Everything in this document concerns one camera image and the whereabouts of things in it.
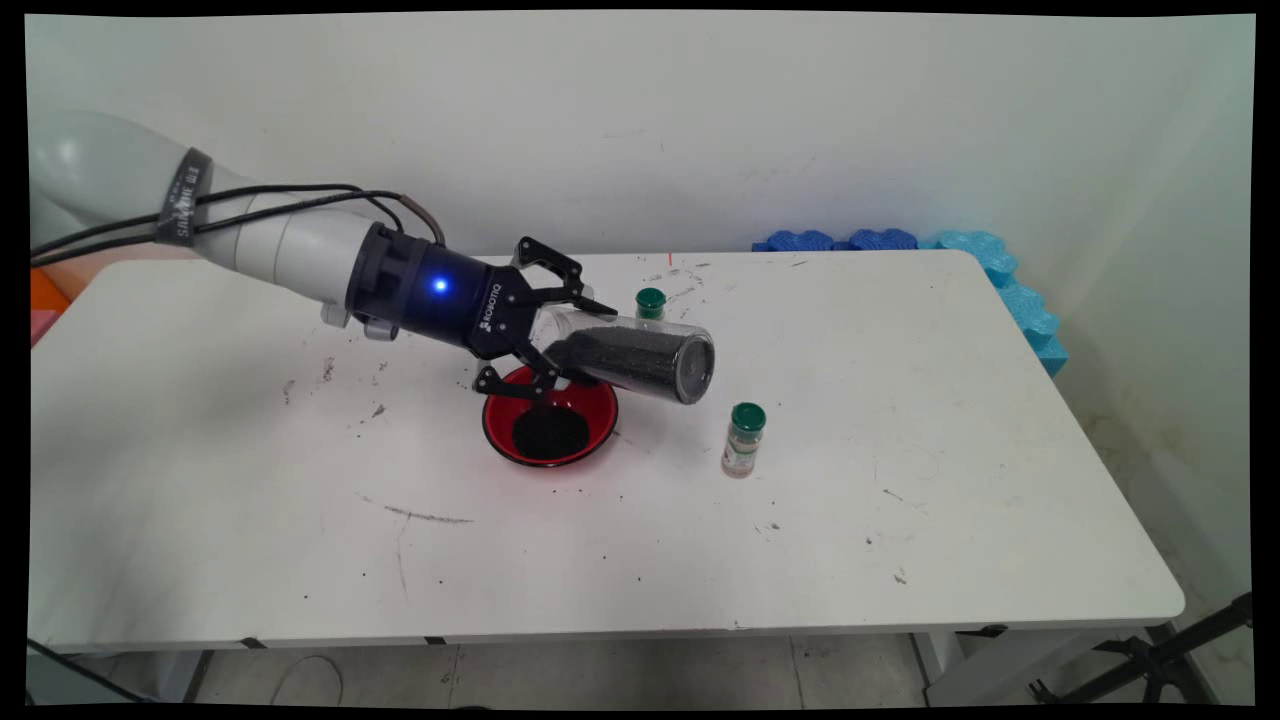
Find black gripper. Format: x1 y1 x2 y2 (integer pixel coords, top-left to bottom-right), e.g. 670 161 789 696
345 222 619 403

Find clear jar with black grains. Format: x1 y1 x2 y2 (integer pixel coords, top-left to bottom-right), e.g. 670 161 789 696
528 305 717 406

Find pile of black grains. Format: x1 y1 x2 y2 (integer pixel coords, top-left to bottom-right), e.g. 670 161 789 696
512 405 593 463

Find red bowl with black rim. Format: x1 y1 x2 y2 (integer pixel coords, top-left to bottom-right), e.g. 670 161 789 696
482 365 620 469

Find light blue foam strip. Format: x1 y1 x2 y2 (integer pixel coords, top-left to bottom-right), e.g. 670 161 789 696
920 229 1069 379

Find white table leg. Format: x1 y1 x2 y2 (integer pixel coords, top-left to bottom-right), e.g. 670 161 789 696
912 630 1101 706

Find black tripod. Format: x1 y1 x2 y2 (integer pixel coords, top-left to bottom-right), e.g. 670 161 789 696
1030 592 1254 706

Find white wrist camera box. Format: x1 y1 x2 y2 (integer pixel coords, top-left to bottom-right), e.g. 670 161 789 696
320 300 401 343

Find black camera cable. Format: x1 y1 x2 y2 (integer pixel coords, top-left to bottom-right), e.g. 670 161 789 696
30 182 406 253

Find black strap on arm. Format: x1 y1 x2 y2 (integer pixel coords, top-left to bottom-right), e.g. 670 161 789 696
152 147 215 248

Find thin grey floor cable loop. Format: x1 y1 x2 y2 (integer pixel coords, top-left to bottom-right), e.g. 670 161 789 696
270 655 346 706

